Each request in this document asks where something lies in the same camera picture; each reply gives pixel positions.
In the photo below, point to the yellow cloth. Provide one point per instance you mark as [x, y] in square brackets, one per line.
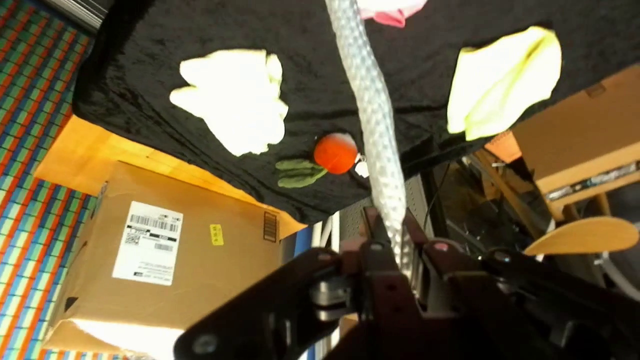
[494, 85]

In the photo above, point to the red plush carrot toy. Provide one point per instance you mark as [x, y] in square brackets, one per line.
[334, 154]

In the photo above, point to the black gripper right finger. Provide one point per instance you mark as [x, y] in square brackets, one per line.
[421, 243]

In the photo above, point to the pink cloth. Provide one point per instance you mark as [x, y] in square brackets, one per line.
[391, 12]

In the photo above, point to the wooden stool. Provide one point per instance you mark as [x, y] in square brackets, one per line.
[587, 237]

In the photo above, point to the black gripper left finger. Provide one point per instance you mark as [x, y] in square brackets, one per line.
[376, 246]

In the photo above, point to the cardboard box with label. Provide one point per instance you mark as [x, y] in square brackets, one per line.
[153, 258]

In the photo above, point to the white cloth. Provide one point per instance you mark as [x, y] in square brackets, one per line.
[236, 95]

